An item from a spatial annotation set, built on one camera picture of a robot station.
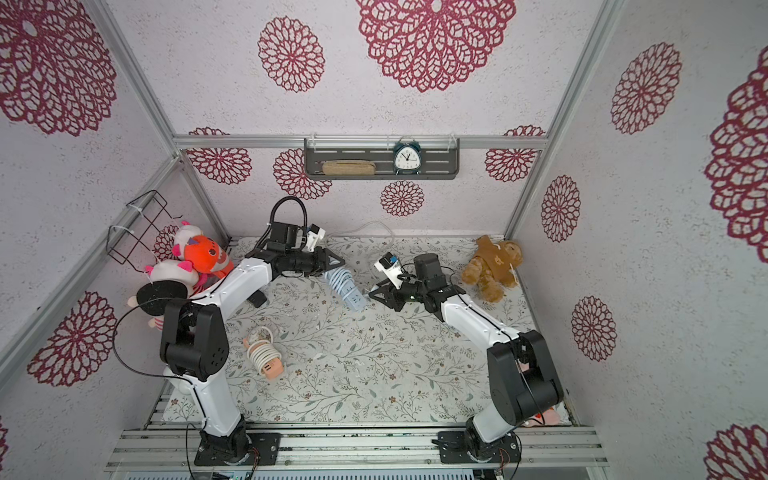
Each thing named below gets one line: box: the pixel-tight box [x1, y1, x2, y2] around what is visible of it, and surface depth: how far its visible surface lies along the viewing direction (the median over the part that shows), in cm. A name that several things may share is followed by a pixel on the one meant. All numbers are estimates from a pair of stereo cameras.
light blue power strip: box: [324, 268, 367, 313], surface depth 85 cm
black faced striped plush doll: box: [127, 259, 208, 331], surface depth 83 cm
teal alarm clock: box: [393, 136, 423, 176], surface depth 92 cm
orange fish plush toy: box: [184, 235, 234, 289], surface depth 91 cm
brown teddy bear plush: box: [462, 234, 523, 304], surface depth 106 cm
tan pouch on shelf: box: [322, 160, 376, 176], surface depth 90 cm
